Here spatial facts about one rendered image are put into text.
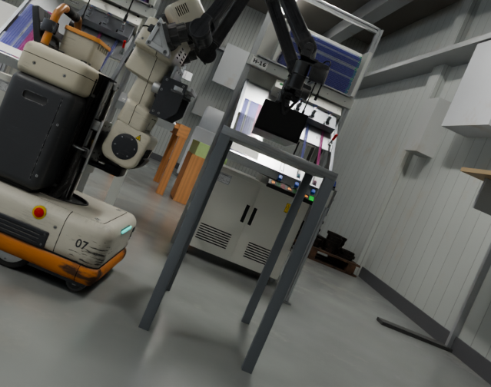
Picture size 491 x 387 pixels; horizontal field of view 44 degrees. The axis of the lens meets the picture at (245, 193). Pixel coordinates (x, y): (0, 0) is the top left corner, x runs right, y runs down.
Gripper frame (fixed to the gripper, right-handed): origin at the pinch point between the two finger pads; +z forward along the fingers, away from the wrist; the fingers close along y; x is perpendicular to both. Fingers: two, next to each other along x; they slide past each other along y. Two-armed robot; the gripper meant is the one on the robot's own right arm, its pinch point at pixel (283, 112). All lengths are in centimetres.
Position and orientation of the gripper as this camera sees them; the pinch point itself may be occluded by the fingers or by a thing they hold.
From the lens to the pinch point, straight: 226.2
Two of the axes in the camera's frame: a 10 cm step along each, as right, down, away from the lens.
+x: -9.3, -3.6, -0.3
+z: -3.7, 9.3, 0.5
